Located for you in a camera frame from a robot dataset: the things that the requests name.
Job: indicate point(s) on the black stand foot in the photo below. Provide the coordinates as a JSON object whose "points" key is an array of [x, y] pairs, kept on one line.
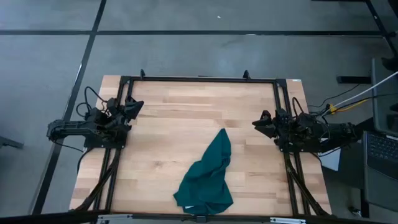
{"points": [[353, 80]]}

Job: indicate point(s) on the teal microfiber towel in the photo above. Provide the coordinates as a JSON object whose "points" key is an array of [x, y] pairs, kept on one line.
{"points": [[205, 180]]}

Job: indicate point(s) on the silver metal bracket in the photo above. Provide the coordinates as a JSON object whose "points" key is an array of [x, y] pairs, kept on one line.
{"points": [[287, 220], [113, 218]]}

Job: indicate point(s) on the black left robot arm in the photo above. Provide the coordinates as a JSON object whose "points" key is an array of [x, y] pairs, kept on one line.
{"points": [[71, 128]]}

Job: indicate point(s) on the black metal table frame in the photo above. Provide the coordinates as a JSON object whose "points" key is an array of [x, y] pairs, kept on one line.
{"points": [[202, 79]]}

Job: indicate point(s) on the grey chair leg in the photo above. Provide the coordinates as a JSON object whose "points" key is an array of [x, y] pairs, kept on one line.
{"points": [[9, 143]]}

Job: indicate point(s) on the grey laptop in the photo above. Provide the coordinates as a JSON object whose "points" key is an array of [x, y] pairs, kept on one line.
{"points": [[382, 149]]}

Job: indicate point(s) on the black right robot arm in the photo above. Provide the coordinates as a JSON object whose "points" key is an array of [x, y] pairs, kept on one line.
{"points": [[339, 130]]}

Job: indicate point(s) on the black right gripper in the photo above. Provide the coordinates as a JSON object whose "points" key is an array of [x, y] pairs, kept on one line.
{"points": [[282, 124]]}

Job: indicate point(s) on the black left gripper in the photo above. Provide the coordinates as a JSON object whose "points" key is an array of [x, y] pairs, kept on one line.
{"points": [[118, 112]]}

